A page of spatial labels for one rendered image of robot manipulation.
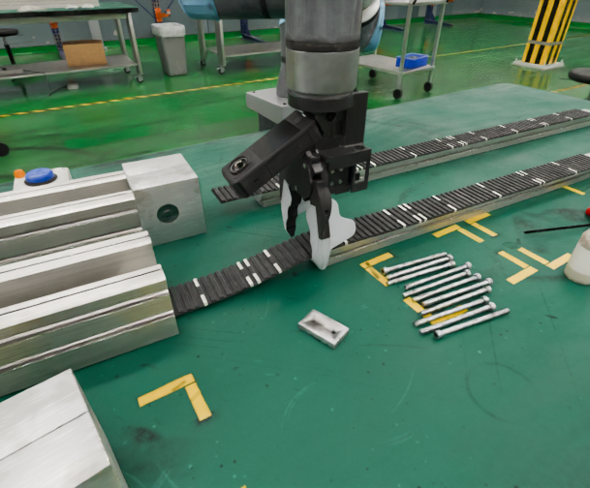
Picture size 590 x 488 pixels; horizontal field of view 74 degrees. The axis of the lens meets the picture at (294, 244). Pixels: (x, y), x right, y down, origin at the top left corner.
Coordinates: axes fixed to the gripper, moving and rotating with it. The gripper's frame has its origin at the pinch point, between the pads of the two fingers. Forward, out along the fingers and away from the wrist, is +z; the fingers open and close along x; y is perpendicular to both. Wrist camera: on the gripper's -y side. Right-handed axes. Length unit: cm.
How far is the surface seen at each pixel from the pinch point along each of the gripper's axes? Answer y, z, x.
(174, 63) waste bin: 91, 67, 503
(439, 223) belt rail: 23.5, 1.9, -2.0
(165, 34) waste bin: 85, 34, 498
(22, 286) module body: -31.5, -4.0, 2.2
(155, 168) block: -14.1, -6.4, 19.5
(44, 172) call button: -29.5, -4.3, 31.3
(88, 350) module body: -27.0, 0.6, -5.1
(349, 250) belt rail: 7.0, 2.0, -1.4
